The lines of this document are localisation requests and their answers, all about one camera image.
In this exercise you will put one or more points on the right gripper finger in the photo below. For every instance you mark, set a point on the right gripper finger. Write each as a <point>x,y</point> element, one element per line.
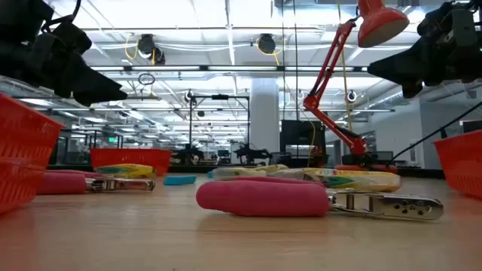
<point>403,64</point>

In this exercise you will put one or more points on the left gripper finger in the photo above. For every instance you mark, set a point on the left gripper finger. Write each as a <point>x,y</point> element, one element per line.
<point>94,86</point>

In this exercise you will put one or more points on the red plastic basket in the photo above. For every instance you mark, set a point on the red plastic basket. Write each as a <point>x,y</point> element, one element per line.
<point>128,156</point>
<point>22,150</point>
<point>463,165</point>

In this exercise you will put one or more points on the yellow crayon box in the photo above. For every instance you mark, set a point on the yellow crayon box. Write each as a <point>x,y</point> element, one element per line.
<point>350,180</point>
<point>124,171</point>
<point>244,173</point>

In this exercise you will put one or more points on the background black robot arm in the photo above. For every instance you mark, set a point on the background black robot arm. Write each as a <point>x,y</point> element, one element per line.
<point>188,154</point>
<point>252,153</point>

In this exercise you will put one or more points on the red desk lamp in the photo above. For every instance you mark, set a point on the red desk lamp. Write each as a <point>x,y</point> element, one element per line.
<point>380,22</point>

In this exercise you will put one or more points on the black monitor screen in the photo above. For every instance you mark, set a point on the black monitor screen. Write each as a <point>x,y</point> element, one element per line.
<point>472,126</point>

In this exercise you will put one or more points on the black cabinet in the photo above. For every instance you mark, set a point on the black cabinet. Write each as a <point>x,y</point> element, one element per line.
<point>301,139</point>

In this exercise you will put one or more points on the white building column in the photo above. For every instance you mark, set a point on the white building column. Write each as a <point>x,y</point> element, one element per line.
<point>264,113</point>

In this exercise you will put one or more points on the black background workstation frame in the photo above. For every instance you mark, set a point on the black background workstation frame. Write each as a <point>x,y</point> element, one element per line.
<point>220,97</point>

